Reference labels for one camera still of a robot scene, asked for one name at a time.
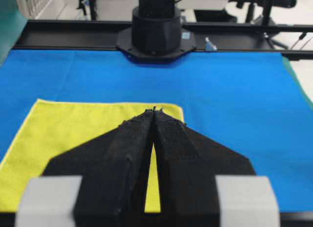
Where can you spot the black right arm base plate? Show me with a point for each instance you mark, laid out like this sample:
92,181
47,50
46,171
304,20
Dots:
155,50

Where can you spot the blue table cloth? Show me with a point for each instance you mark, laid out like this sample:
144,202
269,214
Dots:
249,102

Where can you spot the black table frame rail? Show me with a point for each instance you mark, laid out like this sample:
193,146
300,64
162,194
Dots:
197,37

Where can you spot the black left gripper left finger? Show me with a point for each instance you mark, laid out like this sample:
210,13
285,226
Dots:
96,184

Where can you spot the black office chair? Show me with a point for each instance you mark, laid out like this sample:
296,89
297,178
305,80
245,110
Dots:
265,18

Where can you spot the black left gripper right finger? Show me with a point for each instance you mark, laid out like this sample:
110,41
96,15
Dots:
205,184

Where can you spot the green backdrop panel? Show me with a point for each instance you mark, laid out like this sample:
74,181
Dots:
12,23

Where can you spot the yellow-green microfibre towel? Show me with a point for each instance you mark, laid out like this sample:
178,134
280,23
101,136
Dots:
51,128

